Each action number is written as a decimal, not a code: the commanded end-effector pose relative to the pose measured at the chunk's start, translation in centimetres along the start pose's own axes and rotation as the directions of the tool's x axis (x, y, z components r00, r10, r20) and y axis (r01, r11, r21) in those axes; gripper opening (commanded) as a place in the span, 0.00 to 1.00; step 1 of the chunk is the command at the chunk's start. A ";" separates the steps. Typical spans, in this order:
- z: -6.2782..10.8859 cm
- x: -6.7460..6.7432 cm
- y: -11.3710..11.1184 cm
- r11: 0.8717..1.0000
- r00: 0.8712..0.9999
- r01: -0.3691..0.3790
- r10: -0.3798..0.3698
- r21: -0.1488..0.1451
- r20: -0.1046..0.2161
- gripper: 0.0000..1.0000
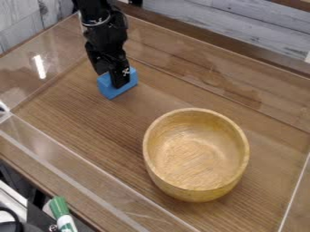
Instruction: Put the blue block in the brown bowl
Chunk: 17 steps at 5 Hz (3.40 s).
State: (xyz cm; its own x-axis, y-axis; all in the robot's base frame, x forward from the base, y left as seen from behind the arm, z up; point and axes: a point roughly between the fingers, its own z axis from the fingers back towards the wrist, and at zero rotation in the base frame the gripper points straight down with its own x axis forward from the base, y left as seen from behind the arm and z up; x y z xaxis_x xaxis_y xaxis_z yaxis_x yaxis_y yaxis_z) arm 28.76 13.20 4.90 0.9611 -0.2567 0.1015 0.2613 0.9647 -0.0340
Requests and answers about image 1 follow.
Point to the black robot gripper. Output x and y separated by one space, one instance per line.
106 35

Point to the blue foam block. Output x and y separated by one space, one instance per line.
106 88

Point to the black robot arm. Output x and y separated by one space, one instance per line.
96 7

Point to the brown wooden bowl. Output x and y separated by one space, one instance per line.
197 153

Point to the green and white marker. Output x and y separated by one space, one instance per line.
62 214

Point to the clear acrylic tray wall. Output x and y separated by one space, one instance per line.
101 199

